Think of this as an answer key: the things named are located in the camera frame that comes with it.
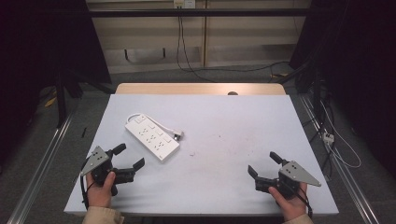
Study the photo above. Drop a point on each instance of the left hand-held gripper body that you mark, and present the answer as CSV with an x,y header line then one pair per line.
x,y
99,158

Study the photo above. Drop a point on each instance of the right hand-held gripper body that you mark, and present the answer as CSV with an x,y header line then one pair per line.
x,y
294,174

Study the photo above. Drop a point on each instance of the person's right hand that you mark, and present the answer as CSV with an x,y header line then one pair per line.
x,y
293,207

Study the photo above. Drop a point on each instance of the person's left hand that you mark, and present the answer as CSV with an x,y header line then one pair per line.
x,y
99,196

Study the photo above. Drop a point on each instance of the white floor power strip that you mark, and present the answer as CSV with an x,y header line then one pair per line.
x,y
328,137

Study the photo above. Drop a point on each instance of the pale grey table mat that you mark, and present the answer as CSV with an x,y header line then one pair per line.
x,y
218,124

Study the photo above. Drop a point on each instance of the black metal stand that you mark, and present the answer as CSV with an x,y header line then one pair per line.
x,y
61,99

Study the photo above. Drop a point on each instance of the yellow floor tape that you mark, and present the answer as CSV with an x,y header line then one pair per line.
x,y
50,101

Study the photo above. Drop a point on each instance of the light wooden table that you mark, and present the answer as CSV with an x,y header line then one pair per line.
x,y
193,88

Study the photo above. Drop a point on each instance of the black curtain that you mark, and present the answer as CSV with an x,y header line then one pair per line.
x,y
37,62
358,62

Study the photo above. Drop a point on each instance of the black horizontal metal bar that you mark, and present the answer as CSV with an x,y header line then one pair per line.
x,y
199,12

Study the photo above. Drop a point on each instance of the aluminium floor rail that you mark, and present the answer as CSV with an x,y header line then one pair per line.
x,y
40,168
345,174

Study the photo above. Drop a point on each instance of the white wall socket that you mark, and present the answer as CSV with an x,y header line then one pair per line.
x,y
184,3

